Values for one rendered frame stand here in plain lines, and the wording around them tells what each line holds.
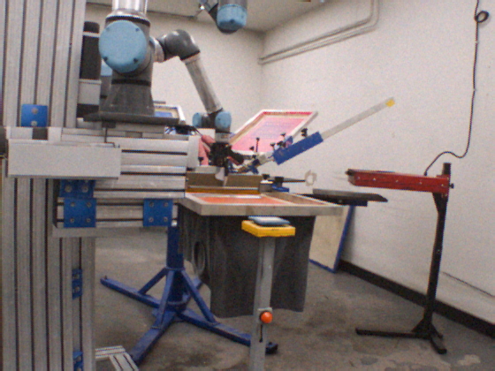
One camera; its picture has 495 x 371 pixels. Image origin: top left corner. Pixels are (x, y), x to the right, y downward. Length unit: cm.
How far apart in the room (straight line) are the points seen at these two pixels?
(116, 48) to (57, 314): 83
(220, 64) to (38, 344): 559
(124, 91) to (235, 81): 548
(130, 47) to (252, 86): 571
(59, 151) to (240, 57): 582
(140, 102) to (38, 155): 33
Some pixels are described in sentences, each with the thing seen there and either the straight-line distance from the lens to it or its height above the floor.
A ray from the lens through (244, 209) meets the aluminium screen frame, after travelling 157.
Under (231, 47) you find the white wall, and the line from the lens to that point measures 672.
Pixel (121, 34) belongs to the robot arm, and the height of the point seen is 144.
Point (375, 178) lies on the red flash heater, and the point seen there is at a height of 107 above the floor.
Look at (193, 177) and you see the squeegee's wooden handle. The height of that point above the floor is 104.
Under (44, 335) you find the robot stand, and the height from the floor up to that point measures 57.
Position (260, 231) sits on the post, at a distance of 135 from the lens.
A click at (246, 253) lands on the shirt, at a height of 79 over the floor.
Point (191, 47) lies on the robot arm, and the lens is 191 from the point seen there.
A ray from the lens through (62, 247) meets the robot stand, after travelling 141.
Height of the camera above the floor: 119
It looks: 5 degrees down
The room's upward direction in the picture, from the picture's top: 4 degrees clockwise
